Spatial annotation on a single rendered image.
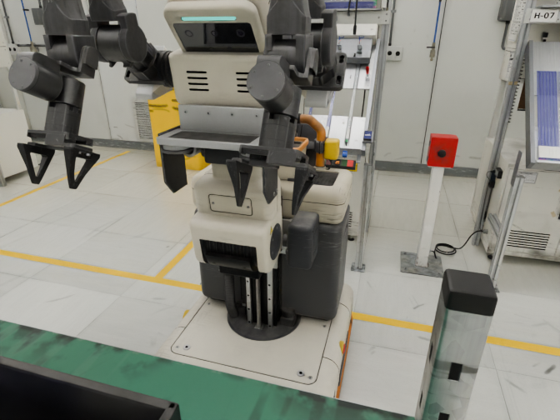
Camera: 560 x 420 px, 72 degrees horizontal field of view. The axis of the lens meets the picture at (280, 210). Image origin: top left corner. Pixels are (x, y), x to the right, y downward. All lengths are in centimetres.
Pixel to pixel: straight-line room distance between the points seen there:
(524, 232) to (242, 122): 203
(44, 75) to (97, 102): 443
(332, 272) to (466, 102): 292
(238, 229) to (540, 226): 197
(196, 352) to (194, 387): 101
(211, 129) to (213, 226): 25
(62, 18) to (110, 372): 63
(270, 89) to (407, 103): 345
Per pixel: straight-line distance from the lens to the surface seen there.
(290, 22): 66
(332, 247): 130
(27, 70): 81
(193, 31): 93
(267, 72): 58
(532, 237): 267
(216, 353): 140
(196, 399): 40
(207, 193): 105
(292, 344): 141
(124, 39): 94
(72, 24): 86
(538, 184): 253
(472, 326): 30
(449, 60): 396
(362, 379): 172
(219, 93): 96
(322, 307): 144
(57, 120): 84
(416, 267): 244
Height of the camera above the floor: 125
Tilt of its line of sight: 24 degrees down
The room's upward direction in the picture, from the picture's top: straight up
